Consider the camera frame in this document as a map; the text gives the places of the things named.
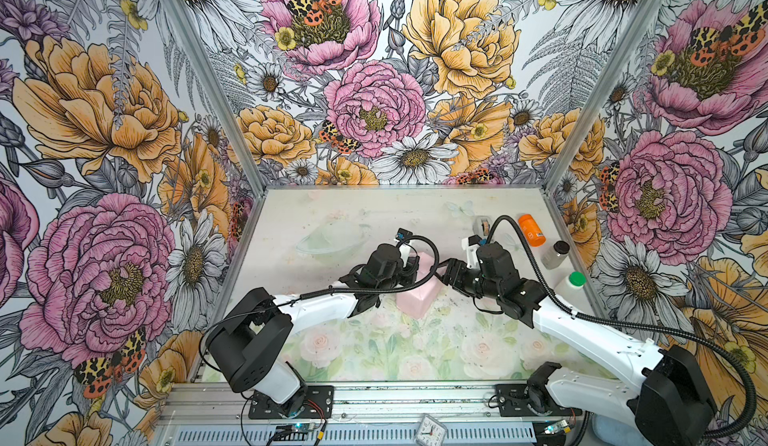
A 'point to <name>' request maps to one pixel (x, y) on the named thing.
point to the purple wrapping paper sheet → (416, 302)
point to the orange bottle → (531, 231)
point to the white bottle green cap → (572, 288)
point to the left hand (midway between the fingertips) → (416, 267)
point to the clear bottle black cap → (554, 256)
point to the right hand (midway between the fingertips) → (436, 282)
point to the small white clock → (432, 432)
